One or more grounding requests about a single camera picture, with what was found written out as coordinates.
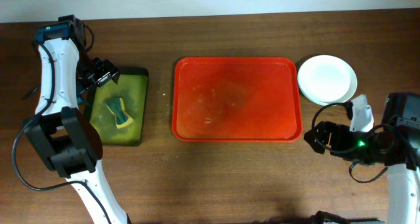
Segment green and yellow sponge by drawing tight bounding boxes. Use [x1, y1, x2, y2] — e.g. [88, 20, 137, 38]
[106, 98, 134, 129]

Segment light blue plate top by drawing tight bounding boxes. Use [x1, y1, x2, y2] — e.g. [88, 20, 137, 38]
[301, 87, 357, 106]

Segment white cream plate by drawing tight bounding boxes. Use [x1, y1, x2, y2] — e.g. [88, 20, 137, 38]
[297, 55, 358, 91]

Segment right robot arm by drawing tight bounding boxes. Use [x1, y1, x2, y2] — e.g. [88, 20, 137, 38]
[304, 93, 419, 223]

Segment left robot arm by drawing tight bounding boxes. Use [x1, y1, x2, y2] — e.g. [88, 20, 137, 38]
[17, 15, 131, 223]

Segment red plastic serving tray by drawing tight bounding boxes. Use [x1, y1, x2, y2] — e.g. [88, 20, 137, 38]
[172, 56, 303, 143]

